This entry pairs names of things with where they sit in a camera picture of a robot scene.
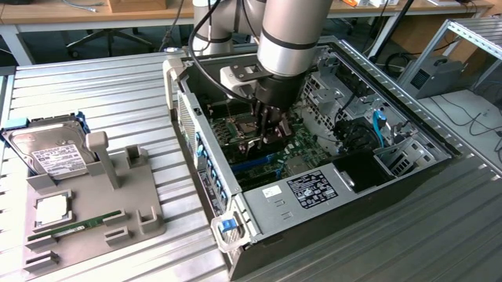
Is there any hard disk with blue frame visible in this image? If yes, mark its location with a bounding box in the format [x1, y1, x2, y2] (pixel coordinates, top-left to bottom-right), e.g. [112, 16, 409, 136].
[0, 111, 97, 180]

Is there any open black PC case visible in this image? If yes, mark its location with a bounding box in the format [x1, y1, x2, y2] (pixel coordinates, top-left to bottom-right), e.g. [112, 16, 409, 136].
[162, 35, 463, 281]

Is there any aluminium profile frame table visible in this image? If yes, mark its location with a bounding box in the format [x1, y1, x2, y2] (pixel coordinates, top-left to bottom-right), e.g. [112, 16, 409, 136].
[395, 16, 502, 100]

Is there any blue wire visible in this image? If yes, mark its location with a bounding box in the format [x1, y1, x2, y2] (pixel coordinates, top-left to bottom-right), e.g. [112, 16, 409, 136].
[369, 108, 388, 147]

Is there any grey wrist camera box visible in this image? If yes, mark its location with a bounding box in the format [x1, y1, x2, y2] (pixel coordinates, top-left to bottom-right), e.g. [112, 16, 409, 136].
[217, 63, 272, 99]

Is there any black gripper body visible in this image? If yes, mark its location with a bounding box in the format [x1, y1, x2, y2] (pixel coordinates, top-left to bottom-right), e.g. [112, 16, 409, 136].
[253, 73, 305, 112]

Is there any green graphics card black shroud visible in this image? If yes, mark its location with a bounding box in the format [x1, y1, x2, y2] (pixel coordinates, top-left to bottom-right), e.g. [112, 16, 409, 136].
[230, 136, 285, 162]

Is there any CPU socket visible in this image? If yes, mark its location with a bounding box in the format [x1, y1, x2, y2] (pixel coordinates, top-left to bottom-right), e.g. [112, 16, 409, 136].
[230, 116, 258, 139]

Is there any green motherboard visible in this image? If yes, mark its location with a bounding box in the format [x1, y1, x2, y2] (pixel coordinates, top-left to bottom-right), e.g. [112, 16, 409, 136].
[206, 96, 333, 192]

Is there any brown cardboard box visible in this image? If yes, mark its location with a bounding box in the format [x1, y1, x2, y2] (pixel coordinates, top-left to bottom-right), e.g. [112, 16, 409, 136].
[105, 0, 166, 14]

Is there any black tripod pole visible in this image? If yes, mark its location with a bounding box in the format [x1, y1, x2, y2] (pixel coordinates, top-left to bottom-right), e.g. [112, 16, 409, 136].
[365, 0, 415, 64]

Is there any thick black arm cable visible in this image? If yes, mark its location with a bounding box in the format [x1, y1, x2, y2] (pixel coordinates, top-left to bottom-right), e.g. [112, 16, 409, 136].
[186, 0, 256, 104]

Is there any grey parts rack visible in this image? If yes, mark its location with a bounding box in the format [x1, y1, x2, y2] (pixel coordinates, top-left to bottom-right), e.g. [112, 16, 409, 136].
[22, 130, 168, 276]

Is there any coiled black cable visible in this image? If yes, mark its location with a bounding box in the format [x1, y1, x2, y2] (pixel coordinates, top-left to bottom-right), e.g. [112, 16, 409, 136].
[384, 52, 411, 75]

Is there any green RAM stick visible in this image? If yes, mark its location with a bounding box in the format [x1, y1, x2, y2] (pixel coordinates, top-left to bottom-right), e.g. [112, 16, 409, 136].
[26, 210, 122, 242]

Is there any grey cable with connector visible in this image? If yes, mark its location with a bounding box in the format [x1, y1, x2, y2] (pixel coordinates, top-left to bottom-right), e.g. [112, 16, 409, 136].
[61, 0, 105, 13]

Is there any silver disk bay cage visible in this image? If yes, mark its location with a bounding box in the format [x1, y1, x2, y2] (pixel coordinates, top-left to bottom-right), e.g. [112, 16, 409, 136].
[301, 46, 396, 139]

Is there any silver power supply with label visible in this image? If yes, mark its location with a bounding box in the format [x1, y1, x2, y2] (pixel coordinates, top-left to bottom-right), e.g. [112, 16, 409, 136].
[238, 163, 356, 239]

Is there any thin cable with silver plug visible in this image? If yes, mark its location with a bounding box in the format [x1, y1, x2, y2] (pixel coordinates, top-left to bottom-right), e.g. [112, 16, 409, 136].
[158, 0, 185, 53]

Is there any black cable with plug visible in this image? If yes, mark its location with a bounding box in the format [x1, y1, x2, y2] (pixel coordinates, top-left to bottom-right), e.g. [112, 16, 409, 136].
[428, 95, 502, 137]

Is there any silver CPU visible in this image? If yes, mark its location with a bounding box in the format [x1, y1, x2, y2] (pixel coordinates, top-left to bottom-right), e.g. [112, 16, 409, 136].
[33, 195, 70, 226]

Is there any black office chair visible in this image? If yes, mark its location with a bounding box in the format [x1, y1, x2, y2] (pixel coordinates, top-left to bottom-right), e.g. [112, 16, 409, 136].
[63, 28, 154, 59]
[332, 17, 357, 38]

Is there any silver chipset heatsink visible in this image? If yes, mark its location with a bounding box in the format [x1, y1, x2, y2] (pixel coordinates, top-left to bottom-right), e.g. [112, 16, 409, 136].
[284, 155, 312, 174]

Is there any black wire bundle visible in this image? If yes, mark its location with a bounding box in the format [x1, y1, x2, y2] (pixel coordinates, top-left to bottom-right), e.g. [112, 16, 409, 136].
[332, 117, 377, 154]

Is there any grey metal box with handle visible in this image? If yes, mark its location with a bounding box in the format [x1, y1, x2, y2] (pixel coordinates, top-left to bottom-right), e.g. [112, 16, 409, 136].
[407, 57, 465, 100]

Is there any wooden desk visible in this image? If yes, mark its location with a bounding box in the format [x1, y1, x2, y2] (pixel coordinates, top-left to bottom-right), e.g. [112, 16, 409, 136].
[0, 0, 495, 67]

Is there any blue expansion slot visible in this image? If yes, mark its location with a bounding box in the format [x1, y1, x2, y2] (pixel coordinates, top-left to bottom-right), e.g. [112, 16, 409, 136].
[230, 158, 274, 174]

